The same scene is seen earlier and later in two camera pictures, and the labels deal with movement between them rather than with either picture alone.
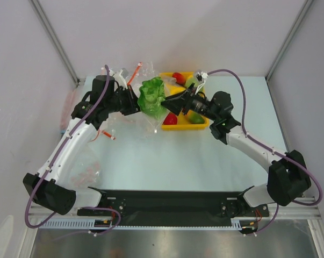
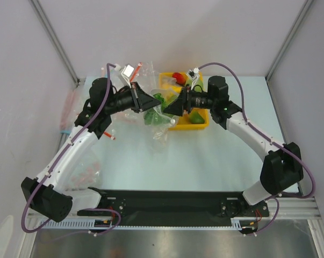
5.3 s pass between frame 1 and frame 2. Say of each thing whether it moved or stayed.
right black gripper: moved
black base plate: stayed
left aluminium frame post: stayed
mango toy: stayed
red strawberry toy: stayed
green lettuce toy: moved
